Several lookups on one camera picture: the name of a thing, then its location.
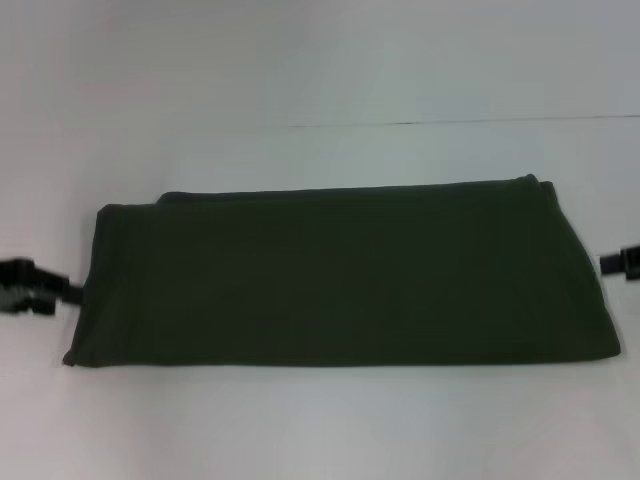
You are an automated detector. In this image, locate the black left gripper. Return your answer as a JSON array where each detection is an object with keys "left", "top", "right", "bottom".
[{"left": 0, "top": 256, "right": 84, "bottom": 317}]

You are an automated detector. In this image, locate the dark green shirt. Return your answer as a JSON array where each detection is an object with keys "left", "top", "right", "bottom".
[{"left": 62, "top": 173, "right": 624, "bottom": 371}]

